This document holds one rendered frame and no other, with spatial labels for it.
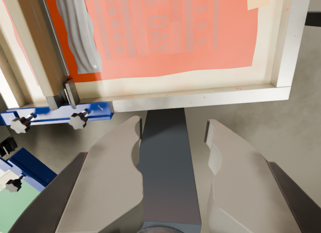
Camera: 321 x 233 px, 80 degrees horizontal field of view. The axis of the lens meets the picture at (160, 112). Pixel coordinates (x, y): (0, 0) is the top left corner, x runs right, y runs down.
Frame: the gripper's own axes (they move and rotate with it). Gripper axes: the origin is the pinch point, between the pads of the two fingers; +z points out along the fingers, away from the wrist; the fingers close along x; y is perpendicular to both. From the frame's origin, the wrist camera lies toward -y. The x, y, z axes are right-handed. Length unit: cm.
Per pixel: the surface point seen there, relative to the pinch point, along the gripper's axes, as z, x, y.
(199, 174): 136, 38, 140
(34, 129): 136, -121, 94
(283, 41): 37.9, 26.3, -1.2
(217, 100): 37.3, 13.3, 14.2
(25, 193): 41, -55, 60
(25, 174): 36, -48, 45
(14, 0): 30.3, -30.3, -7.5
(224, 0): 40.8, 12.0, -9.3
